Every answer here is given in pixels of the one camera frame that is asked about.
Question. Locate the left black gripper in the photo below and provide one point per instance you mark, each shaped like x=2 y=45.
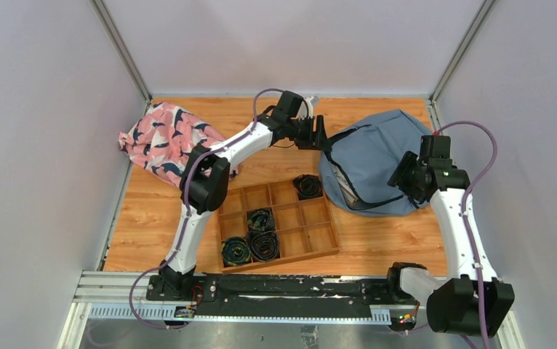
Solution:
x=310 y=132

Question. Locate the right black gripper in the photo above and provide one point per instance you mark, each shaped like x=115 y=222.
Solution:
x=409 y=161

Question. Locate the blue grey backpack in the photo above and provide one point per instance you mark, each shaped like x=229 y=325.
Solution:
x=368 y=153

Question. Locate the white furniture book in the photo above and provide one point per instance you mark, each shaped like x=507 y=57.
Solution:
x=350 y=197

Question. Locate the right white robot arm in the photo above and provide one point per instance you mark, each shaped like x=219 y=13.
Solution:
x=472 y=301

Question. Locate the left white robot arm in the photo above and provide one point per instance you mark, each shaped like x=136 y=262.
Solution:
x=204 y=185

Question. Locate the rolled black belt top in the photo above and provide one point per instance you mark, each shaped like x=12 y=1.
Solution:
x=308 y=186

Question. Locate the wooden compartment tray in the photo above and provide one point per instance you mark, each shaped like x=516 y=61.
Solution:
x=305 y=228

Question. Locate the rolled green belt middle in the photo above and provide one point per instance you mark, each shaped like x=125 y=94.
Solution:
x=261 y=220

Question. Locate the rolled dark belt bottom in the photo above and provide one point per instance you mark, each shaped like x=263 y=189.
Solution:
x=264 y=246

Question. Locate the rolled green belt bottom-left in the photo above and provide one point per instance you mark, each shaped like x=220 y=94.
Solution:
x=235 y=251

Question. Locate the pink patterned cloth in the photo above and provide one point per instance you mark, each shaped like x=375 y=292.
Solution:
x=162 y=140

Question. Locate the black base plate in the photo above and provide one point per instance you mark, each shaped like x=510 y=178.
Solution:
x=282 y=296

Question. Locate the aluminium rail frame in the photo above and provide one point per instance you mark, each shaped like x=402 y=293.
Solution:
x=109 y=311

